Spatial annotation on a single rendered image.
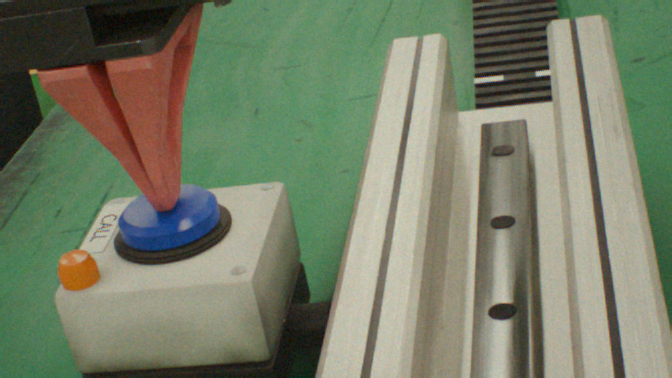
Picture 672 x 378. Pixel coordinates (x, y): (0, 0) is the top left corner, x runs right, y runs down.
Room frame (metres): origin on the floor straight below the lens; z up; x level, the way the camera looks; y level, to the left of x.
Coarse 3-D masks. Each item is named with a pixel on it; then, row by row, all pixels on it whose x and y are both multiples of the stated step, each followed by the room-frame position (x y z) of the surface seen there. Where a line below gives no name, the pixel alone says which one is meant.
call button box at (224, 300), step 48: (240, 192) 0.47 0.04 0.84; (96, 240) 0.45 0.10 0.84; (240, 240) 0.43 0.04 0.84; (288, 240) 0.46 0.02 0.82; (96, 288) 0.41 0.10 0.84; (144, 288) 0.41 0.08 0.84; (192, 288) 0.40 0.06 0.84; (240, 288) 0.40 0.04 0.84; (288, 288) 0.44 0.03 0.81; (96, 336) 0.41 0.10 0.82; (144, 336) 0.41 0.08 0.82; (192, 336) 0.40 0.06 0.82; (240, 336) 0.40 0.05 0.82; (288, 336) 0.42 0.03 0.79
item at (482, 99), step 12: (516, 84) 0.63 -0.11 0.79; (528, 84) 0.63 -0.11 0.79; (540, 84) 0.62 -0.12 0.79; (480, 96) 0.63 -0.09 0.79; (492, 96) 0.63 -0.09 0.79; (504, 96) 0.62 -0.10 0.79; (516, 96) 0.62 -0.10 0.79; (528, 96) 0.61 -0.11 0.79; (540, 96) 0.61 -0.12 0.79; (552, 96) 0.61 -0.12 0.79
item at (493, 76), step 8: (520, 64) 0.65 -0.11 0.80; (528, 64) 0.64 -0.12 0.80; (536, 64) 0.64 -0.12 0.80; (544, 64) 0.64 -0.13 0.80; (480, 72) 0.65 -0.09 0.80; (488, 72) 0.65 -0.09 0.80; (496, 72) 0.65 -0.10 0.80; (504, 72) 0.64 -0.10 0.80; (512, 72) 0.64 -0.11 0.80; (520, 72) 0.64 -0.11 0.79; (528, 72) 0.64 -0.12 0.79; (536, 72) 0.64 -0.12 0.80; (544, 72) 0.63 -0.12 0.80; (480, 80) 0.64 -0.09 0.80; (488, 80) 0.64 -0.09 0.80; (496, 80) 0.64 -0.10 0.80; (504, 80) 0.64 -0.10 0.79; (512, 80) 0.63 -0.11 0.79; (520, 80) 0.63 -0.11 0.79; (528, 80) 0.63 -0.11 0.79; (536, 80) 0.63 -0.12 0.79; (480, 88) 0.64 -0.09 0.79
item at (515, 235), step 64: (384, 64) 0.52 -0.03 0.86; (448, 64) 0.52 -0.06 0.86; (576, 64) 0.48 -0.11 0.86; (384, 128) 0.45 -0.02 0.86; (448, 128) 0.48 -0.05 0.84; (512, 128) 0.48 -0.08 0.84; (576, 128) 0.42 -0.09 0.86; (384, 192) 0.39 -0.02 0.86; (448, 192) 0.45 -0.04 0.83; (512, 192) 0.43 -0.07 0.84; (576, 192) 0.37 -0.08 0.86; (640, 192) 0.36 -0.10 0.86; (384, 256) 0.35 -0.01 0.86; (448, 256) 0.41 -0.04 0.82; (512, 256) 0.38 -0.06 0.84; (576, 256) 0.33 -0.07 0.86; (640, 256) 0.32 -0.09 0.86; (384, 320) 0.31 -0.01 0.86; (448, 320) 0.37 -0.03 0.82; (512, 320) 0.34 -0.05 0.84; (576, 320) 0.30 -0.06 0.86; (640, 320) 0.29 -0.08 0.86
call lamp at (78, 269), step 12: (72, 252) 0.42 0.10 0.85; (84, 252) 0.42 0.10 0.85; (60, 264) 0.42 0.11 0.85; (72, 264) 0.41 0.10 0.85; (84, 264) 0.42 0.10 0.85; (96, 264) 0.42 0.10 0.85; (60, 276) 0.42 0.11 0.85; (72, 276) 0.41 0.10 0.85; (84, 276) 0.41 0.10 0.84; (96, 276) 0.42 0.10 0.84; (72, 288) 0.41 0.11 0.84
